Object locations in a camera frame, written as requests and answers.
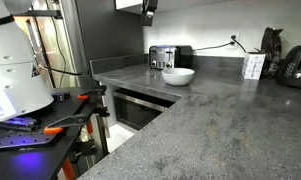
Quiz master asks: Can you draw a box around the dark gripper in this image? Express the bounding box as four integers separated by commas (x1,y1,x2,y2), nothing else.
141,0,159,27

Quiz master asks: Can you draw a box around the white ceramic bowl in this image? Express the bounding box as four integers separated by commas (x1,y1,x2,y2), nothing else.
161,67,196,87

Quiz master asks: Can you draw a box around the silver two-slot toaster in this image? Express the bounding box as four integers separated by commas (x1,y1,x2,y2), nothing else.
148,45,194,71

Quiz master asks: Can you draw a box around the stainless steel refrigerator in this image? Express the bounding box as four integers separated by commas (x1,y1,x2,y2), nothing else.
13,0,145,88

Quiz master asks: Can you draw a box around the stainless built-in oven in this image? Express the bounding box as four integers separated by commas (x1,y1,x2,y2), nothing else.
112,87,176,131

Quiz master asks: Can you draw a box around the white printed carton box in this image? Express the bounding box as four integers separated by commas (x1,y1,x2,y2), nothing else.
241,51,267,81

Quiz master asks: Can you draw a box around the black orange bar clamp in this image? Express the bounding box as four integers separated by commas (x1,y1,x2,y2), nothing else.
43,85,111,136

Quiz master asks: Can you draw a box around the dark foil coffee bag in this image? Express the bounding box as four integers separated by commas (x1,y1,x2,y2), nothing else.
260,26,285,80

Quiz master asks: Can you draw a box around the black round kitchen appliance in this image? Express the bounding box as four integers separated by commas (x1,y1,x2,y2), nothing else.
276,44,301,90

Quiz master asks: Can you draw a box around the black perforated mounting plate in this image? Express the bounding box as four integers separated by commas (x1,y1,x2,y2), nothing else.
0,94,101,151

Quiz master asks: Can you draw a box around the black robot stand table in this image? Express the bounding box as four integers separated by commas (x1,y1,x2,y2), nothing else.
0,85,108,180

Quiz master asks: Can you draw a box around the black toaster power cable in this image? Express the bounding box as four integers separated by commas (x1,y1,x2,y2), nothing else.
192,41,235,52

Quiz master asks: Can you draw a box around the white wall outlet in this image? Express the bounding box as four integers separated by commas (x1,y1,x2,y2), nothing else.
226,31,243,50

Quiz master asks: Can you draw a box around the black hanging cable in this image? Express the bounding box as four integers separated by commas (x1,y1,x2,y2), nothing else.
49,13,68,88

